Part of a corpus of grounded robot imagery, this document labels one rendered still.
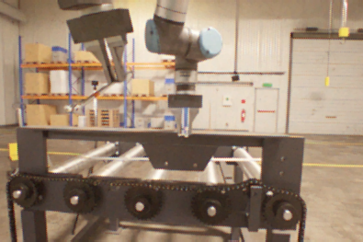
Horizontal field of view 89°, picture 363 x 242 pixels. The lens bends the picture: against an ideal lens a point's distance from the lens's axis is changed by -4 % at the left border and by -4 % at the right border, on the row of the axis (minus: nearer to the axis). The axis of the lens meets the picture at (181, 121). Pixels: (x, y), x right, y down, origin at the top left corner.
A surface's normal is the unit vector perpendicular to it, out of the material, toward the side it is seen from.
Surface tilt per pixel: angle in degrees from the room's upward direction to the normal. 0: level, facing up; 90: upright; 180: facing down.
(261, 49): 90
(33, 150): 90
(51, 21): 90
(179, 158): 90
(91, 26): 114
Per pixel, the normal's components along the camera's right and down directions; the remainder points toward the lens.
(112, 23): -0.12, 0.47
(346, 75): -0.10, 0.08
